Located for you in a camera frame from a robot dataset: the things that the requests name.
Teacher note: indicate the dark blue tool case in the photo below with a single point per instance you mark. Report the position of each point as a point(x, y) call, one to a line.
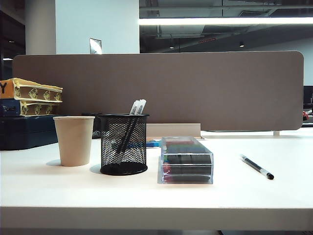
point(24, 132)

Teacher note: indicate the blue yellow puzzle box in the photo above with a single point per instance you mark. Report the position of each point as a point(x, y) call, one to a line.
point(9, 107)

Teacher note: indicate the red led ceiling sign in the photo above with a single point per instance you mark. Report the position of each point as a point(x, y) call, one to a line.
point(207, 40)

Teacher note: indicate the silver wall plate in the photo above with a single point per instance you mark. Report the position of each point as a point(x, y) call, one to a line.
point(95, 46)

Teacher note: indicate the long ceiling light strip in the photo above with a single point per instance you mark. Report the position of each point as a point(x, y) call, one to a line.
point(220, 21)

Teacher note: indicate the beige paper cup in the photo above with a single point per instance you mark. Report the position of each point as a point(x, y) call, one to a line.
point(73, 142)

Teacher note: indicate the brown desk divider panel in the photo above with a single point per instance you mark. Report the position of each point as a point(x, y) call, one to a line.
point(171, 85)

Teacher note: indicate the clear plastic marker box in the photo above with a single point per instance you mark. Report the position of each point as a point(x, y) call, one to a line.
point(185, 169)

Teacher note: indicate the black mesh pen holder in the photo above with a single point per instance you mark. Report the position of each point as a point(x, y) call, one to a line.
point(122, 170)

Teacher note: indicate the teal letter puzzle board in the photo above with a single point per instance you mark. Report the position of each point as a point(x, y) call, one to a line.
point(154, 143)

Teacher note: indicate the yellow orange puzzle box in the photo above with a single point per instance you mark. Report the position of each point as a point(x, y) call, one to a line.
point(9, 89)

